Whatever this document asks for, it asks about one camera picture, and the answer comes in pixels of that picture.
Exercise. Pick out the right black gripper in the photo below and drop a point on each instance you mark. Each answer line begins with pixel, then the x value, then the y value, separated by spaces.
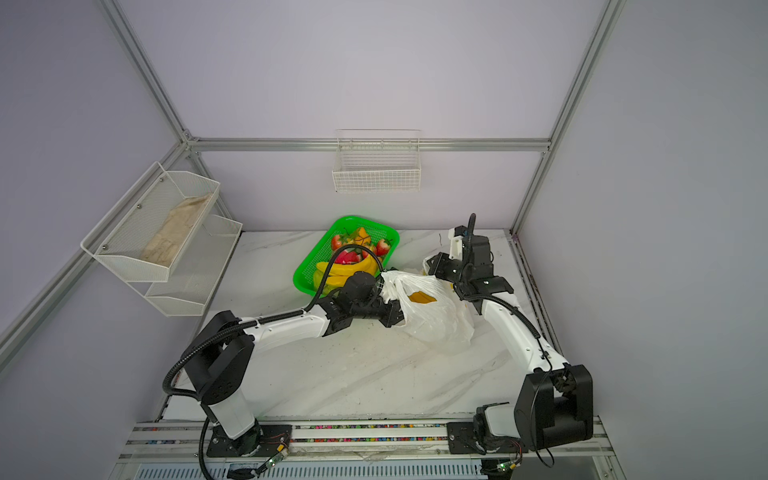
pixel 436 268

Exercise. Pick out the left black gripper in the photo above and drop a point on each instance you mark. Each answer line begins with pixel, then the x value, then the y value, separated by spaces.
pixel 391 318

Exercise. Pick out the yellow banana bunch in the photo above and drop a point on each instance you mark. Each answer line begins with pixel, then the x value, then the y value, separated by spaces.
pixel 339 273
pixel 420 297

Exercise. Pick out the white lemon print plastic bag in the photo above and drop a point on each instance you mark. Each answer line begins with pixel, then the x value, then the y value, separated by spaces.
pixel 445 325

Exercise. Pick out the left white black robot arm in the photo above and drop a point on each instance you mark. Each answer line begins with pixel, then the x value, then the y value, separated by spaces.
pixel 212 368

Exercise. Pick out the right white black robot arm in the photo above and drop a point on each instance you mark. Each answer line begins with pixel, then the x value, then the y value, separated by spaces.
pixel 553 402

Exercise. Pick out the red dragon fruit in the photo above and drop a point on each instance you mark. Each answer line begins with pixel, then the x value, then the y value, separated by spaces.
pixel 348 257

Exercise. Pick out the lower white mesh shelf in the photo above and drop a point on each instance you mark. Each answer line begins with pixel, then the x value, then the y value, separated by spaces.
pixel 194 281

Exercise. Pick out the white mesh shelf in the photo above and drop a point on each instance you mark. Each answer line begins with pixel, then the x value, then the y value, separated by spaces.
pixel 126 240
pixel 194 281

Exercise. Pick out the beige cloth in shelf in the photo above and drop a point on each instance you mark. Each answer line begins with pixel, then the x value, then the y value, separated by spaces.
pixel 165 245

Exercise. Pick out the upper white mesh shelf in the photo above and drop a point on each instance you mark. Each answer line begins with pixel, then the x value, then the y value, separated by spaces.
pixel 126 240

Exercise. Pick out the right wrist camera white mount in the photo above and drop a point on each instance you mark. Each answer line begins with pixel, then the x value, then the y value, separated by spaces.
pixel 456 242

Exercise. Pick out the white wire wall basket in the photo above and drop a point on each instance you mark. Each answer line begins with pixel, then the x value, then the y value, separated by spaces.
pixel 377 161

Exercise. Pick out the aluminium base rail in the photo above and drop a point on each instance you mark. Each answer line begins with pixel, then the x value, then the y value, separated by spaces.
pixel 388 449

